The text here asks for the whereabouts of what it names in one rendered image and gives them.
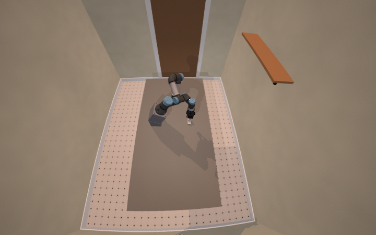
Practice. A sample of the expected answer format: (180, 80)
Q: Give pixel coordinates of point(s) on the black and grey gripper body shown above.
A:
(189, 115)

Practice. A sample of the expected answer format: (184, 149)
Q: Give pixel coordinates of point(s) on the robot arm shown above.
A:
(174, 81)

